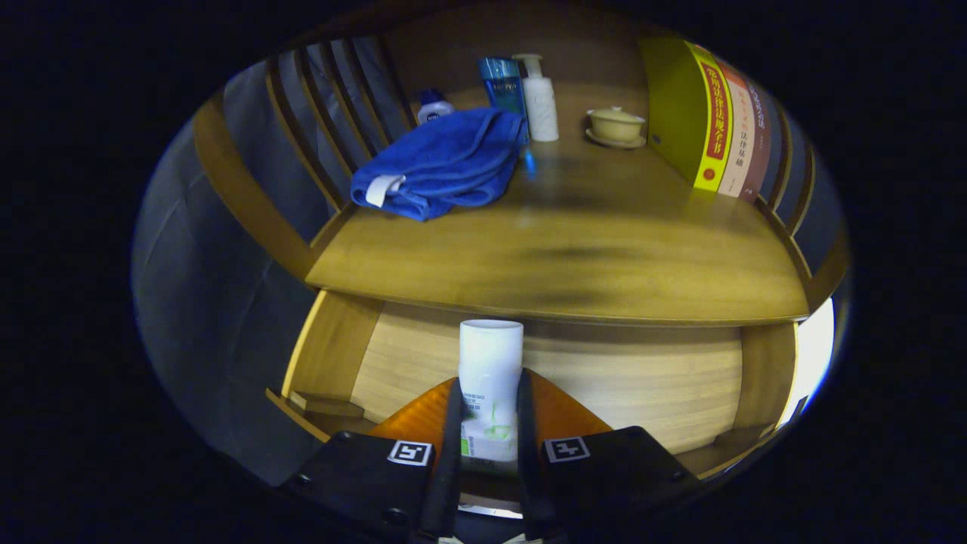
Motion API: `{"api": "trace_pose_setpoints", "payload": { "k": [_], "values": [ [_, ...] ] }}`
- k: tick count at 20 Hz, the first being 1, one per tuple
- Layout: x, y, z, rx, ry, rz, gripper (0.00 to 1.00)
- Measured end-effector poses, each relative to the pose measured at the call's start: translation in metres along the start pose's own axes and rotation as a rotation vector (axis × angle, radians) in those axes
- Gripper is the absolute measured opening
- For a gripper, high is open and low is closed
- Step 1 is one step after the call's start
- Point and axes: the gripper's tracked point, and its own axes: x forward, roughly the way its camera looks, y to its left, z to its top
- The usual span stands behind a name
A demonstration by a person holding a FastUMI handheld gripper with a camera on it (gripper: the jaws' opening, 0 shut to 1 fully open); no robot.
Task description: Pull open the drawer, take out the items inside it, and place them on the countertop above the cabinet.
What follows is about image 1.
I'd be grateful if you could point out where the white green toothpaste tube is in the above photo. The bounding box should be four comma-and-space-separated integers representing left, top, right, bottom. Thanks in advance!
458, 319, 525, 465

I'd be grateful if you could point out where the wooden cabinet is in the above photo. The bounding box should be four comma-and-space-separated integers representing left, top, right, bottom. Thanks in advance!
193, 8, 851, 484

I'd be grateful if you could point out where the teal blue box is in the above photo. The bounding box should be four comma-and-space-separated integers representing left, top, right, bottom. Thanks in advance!
477, 57, 527, 118

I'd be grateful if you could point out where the yellow book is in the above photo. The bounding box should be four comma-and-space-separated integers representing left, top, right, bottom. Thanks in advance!
638, 36, 734, 193

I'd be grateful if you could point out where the brown book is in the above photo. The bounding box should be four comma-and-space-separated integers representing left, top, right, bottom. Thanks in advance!
740, 76, 773, 203

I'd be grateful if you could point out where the white pump bottle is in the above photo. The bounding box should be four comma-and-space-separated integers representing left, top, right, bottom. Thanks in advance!
512, 53, 561, 143

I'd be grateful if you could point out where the yellow lidded teacup with saucer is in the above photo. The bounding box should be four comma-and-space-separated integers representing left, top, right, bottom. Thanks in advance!
585, 106, 648, 150

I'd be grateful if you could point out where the white side table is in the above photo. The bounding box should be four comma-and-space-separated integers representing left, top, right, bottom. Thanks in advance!
778, 298, 836, 424

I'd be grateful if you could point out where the orange book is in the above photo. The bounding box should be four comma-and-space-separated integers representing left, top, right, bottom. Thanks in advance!
714, 59, 756, 199

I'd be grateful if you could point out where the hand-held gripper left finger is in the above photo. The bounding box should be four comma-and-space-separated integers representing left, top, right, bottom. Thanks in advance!
280, 376, 465, 541

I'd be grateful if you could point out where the wooden drawer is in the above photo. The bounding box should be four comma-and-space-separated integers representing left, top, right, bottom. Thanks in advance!
264, 291, 802, 484

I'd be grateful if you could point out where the wooden countertop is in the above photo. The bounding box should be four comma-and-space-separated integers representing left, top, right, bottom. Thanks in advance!
306, 79, 811, 327

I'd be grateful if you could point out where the blue folded towel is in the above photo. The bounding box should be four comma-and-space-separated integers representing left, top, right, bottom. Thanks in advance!
350, 107, 528, 222

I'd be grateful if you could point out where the small white blue-capped bottle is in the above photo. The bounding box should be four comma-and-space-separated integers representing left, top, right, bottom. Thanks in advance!
417, 89, 456, 125

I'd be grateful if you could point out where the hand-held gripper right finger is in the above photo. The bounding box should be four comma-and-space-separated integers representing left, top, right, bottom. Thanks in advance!
516, 368, 703, 541

